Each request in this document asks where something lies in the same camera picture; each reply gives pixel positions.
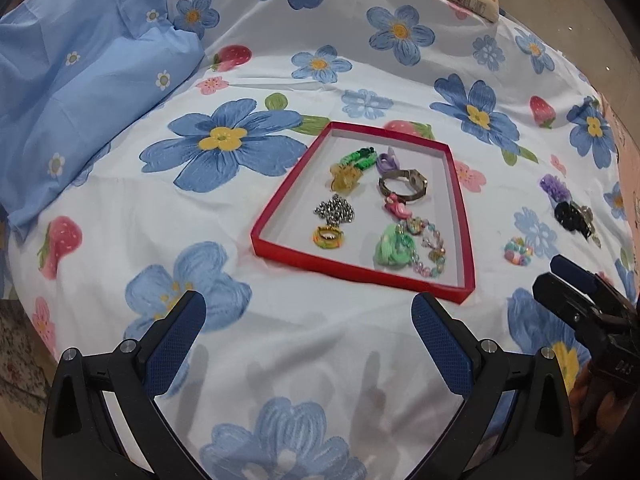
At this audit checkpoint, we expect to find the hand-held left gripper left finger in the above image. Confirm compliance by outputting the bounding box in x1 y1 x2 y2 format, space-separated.
41 290 211 480

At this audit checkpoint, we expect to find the light blue pillow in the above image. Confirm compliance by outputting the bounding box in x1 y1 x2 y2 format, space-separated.
0 0 206 241

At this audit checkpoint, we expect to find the light green scrunchie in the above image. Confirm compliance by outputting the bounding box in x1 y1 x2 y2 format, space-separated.
372 222 416 268

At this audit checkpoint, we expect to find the white floral bedsheet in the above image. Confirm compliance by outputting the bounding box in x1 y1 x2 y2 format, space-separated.
0 0 636 480

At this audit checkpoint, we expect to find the pastel beaded necklace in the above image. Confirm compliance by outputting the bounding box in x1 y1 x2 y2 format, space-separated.
400 215 448 278

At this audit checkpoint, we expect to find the yellow orange ring bracelet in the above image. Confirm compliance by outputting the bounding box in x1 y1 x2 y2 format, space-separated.
312 225 348 251

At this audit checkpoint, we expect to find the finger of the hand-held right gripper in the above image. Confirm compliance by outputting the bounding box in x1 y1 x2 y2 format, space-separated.
532 272 603 333
550 255 608 298

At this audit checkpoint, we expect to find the green braided bracelet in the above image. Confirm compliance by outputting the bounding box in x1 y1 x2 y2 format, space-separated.
339 146 377 168

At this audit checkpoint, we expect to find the small pastel beaded bracelet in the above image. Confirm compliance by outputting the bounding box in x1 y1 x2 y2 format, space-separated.
502 237 533 266

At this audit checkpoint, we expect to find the silver bead chain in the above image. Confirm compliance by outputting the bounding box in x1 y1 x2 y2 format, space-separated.
312 195 358 228

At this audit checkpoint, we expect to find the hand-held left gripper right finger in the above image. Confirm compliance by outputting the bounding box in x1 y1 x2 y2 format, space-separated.
405 292 573 480

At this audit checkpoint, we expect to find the red-rimmed white tray box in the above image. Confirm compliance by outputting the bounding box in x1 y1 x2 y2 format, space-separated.
250 121 476 306

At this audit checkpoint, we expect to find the black hair clip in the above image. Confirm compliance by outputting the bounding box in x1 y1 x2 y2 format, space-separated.
554 200 603 248

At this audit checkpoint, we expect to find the purple flower hair accessory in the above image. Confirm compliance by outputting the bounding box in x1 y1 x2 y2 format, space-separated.
540 174 571 201

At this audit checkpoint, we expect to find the pink hair clip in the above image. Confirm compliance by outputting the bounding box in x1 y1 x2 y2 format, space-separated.
384 192 413 221

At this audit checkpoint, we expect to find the patterned floor rug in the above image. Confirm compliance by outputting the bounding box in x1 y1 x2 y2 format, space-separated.
0 300 61 411

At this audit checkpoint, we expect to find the wristwatch with grey strap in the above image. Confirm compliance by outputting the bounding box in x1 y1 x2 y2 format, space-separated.
377 169 430 200

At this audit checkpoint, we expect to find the purple snap hair clip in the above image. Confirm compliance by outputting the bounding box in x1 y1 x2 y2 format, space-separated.
376 147 405 173

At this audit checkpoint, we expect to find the translucent yellow claw hair clip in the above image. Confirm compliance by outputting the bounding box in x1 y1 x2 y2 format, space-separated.
327 160 365 193

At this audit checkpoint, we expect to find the person's right hand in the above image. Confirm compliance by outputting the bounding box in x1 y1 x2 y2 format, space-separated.
570 367 598 461

